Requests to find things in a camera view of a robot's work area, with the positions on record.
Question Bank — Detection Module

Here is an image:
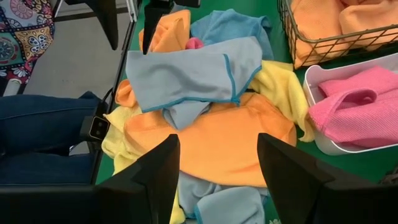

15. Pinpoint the blue microfiber towel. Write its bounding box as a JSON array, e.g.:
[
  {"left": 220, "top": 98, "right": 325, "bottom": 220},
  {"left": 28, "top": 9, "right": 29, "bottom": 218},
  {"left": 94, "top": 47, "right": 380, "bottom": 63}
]
[{"left": 190, "top": 8, "right": 275, "bottom": 62}]

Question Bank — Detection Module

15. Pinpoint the small black table camera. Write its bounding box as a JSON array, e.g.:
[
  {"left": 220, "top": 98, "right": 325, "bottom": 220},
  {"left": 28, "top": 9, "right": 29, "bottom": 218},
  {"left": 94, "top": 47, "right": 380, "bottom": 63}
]
[{"left": 80, "top": 114, "right": 111, "bottom": 144}]

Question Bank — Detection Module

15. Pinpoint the person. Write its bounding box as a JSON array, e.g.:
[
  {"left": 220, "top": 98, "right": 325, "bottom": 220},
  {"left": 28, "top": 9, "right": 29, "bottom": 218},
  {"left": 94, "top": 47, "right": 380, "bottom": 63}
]
[{"left": 0, "top": 90, "right": 105, "bottom": 185}]

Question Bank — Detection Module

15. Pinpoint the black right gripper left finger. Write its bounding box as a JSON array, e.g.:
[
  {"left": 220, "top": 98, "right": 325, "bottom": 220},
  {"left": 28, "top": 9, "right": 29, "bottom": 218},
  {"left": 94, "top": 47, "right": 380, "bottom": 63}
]
[{"left": 0, "top": 133, "right": 181, "bottom": 224}]

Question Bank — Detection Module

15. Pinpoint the yellow microfiber towel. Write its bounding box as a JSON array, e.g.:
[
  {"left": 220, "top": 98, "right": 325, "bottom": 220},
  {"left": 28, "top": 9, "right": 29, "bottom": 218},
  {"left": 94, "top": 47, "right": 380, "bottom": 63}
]
[
  {"left": 101, "top": 104, "right": 187, "bottom": 224},
  {"left": 248, "top": 60, "right": 315, "bottom": 143}
]

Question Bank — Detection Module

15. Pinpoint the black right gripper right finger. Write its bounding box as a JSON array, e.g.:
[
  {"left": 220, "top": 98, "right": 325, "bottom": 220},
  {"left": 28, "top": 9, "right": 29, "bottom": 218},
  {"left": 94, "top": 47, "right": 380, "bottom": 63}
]
[{"left": 256, "top": 133, "right": 398, "bottom": 224}]

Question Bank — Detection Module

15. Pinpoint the small pink microfiber towel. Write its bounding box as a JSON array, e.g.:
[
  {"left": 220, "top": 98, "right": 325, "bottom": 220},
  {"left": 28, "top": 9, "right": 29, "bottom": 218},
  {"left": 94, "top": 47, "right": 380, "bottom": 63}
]
[{"left": 185, "top": 37, "right": 205, "bottom": 50}]

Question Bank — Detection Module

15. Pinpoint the grey towel with teal edge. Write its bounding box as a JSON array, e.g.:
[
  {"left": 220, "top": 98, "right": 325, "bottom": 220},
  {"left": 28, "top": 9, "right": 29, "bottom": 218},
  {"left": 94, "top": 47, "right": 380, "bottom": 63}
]
[
  {"left": 125, "top": 35, "right": 264, "bottom": 131},
  {"left": 177, "top": 170, "right": 270, "bottom": 224}
]

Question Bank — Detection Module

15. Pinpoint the colourful patterned cloth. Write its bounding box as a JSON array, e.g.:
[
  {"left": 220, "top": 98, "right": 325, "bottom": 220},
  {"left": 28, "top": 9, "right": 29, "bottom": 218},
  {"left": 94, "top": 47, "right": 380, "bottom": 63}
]
[{"left": 0, "top": 0, "right": 56, "bottom": 85}]

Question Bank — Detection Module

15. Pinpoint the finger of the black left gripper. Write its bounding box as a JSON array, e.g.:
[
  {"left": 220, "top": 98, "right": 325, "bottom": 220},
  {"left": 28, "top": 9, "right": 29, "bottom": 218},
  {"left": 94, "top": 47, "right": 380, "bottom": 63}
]
[
  {"left": 141, "top": 0, "right": 175, "bottom": 55},
  {"left": 63, "top": 0, "right": 119, "bottom": 51}
]

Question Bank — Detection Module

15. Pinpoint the white cylindrical post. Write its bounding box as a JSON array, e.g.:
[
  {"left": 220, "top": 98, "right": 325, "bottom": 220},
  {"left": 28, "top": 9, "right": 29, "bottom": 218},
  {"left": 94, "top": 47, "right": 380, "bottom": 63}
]
[{"left": 2, "top": 77, "right": 22, "bottom": 97}]

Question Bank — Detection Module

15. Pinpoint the black camera cable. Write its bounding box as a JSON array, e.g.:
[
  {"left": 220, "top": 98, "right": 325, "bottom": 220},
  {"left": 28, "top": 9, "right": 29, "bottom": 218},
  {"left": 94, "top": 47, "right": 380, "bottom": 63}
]
[{"left": 101, "top": 88, "right": 114, "bottom": 105}]

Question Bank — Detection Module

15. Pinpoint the white plastic bin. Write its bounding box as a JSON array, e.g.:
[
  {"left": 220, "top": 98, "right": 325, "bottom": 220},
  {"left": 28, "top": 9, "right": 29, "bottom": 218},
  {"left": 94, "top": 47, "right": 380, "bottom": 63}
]
[{"left": 302, "top": 52, "right": 398, "bottom": 156}]

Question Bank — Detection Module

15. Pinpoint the large orange microfiber towel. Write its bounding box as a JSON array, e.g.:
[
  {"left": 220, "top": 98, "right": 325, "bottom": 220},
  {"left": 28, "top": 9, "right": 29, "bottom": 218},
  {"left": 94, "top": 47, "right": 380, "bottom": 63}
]
[{"left": 114, "top": 79, "right": 298, "bottom": 188}]

